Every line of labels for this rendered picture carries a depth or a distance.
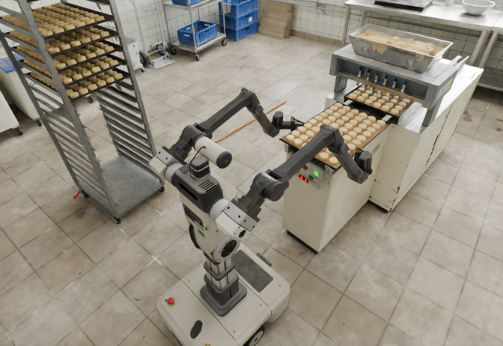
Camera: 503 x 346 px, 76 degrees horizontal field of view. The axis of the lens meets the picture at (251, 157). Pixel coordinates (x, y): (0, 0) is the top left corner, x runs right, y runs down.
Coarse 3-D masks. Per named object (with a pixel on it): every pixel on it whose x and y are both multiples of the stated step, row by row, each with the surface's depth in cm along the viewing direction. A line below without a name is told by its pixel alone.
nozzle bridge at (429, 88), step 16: (352, 48) 228; (336, 64) 224; (352, 64) 225; (368, 64) 207; (384, 64) 206; (448, 64) 203; (336, 80) 243; (368, 80) 218; (400, 80) 206; (416, 80) 190; (432, 80) 188; (448, 80) 194; (400, 96) 205; (416, 96) 200; (432, 96) 188; (432, 112) 203
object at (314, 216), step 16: (368, 144) 199; (384, 144) 224; (336, 176) 183; (368, 176) 231; (288, 192) 217; (304, 192) 205; (320, 192) 193; (336, 192) 196; (352, 192) 220; (368, 192) 253; (288, 208) 227; (304, 208) 213; (320, 208) 201; (336, 208) 210; (352, 208) 238; (288, 224) 237; (304, 224) 222; (320, 224) 208; (336, 224) 226; (304, 240) 232; (320, 240) 218
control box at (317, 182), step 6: (312, 168) 183; (318, 168) 182; (294, 174) 198; (300, 174) 194; (306, 174) 190; (312, 174) 186; (318, 174) 182; (324, 174) 182; (312, 180) 189; (318, 180) 185; (318, 186) 187
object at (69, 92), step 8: (32, 72) 217; (104, 72) 218; (112, 72) 214; (40, 80) 211; (88, 80) 208; (96, 80) 205; (104, 80) 209; (112, 80) 206; (56, 88) 199; (72, 88) 201; (80, 88) 198; (88, 88) 199; (72, 96) 191
